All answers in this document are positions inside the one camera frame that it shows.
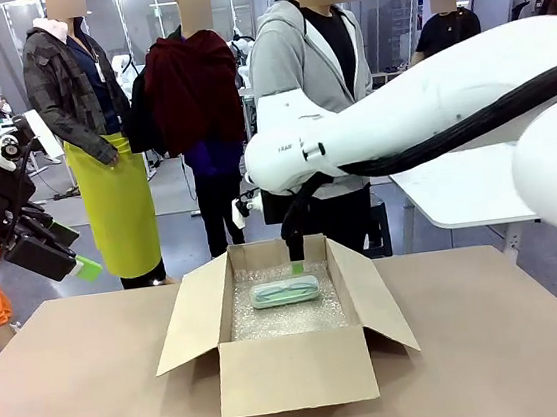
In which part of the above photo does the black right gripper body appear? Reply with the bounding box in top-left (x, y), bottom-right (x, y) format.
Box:
top-left (259, 185), bottom-right (309, 244)

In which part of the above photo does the mint green glasses case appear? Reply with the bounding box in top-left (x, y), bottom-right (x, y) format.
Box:
top-left (248, 273), bottom-right (323, 312)

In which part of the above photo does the plain cardboard box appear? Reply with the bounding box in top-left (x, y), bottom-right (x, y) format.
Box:
top-left (141, 223), bottom-right (427, 417)

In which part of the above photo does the figure with yellow skirt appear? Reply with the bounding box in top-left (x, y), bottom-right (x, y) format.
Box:
top-left (15, 0), bottom-right (168, 299)

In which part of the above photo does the clear bubble wrap sheet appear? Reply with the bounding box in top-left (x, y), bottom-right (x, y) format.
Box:
top-left (222, 256), bottom-right (349, 344)

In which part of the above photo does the figure in dark red top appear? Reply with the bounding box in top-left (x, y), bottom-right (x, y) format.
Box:
top-left (121, 0), bottom-right (263, 267)

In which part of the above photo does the black bag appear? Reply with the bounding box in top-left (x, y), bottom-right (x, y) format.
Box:
top-left (120, 66), bottom-right (163, 156)

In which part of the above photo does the person in grey hoodie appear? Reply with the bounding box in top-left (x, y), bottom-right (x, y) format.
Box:
top-left (240, 0), bottom-right (395, 267)

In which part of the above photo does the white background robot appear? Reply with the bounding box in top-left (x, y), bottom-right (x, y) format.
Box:
top-left (110, 53), bottom-right (142, 98)

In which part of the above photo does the large white table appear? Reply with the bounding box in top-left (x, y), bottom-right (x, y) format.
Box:
top-left (387, 141), bottom-right (548, 277)

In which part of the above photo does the low shoe rack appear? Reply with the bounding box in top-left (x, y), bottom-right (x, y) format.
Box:
top-left (370, 64), bottom-right (417, 91)

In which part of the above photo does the person in black shirt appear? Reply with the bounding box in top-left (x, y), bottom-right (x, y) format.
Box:
top-left (404, 0), bottom-right (486, 66)

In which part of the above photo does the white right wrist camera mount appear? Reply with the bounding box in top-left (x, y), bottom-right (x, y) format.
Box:
top-left (229, 193), bottom-right (266, 231)

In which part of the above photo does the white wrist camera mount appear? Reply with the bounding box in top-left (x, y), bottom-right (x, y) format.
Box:
top-left (229, 193), bottom-right (266, 231)
top-left (0, 130), bottom-right (25, 174)

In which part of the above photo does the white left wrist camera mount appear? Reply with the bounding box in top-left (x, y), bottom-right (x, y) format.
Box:
top-left (0, 130), bottom-right (25, 174)

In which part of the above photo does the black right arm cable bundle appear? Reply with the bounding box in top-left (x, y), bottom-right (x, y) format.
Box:
top-left (264, 58), bottom-right (557, 242)

